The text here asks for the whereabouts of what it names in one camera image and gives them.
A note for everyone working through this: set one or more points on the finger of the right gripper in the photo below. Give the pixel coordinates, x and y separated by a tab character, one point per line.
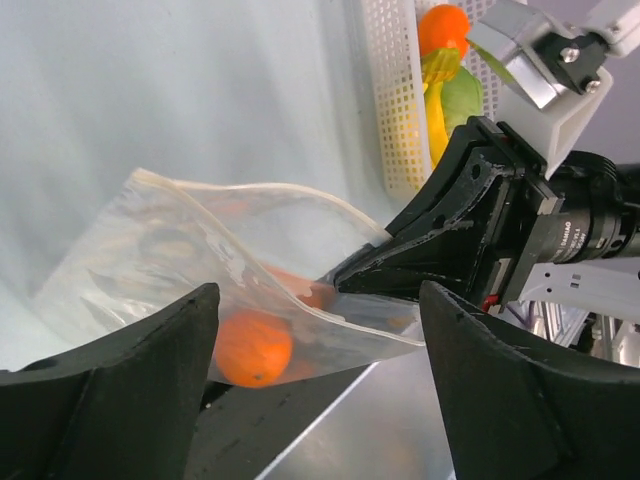
450	257
476	155

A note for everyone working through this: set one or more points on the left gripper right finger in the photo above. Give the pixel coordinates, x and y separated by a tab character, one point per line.
516	406

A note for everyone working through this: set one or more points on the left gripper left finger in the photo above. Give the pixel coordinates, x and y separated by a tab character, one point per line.
121	407

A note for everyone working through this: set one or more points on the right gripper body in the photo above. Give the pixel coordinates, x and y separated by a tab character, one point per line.
522	213

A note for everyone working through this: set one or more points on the green fake cabbage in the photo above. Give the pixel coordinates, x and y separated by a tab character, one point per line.
462	97

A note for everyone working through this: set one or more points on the orange fake fruit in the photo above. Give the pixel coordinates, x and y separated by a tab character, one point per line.
253	349
443	26

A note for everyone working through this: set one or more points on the clear zip top bag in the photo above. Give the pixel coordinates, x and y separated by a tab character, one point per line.
269	247

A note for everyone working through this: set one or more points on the yellow fake banana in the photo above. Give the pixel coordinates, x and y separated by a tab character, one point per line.
438	137

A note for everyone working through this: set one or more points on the yellow fake bell pepper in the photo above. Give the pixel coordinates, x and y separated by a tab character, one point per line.
440	65

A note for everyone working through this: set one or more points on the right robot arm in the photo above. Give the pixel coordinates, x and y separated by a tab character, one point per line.
599	216

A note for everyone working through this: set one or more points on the white perforated plastic basket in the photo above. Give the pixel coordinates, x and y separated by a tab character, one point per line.
392	42

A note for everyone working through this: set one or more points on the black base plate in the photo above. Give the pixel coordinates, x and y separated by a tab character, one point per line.
239	432

